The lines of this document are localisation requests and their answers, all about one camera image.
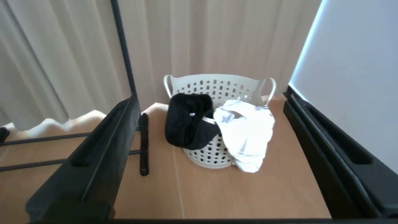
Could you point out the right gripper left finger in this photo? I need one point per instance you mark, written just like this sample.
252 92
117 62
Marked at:
99 193

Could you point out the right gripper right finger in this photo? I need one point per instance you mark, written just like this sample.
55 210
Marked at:
335 180

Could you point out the white printed t-shirt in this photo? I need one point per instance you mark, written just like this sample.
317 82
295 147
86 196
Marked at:
245 133

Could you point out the black shorts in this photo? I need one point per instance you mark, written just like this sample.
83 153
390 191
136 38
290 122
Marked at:
183 118

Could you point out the black clothes rack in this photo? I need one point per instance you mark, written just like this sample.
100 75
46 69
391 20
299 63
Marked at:
124 46

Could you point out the white laundry basket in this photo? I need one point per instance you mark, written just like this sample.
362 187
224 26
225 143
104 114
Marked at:
217 85

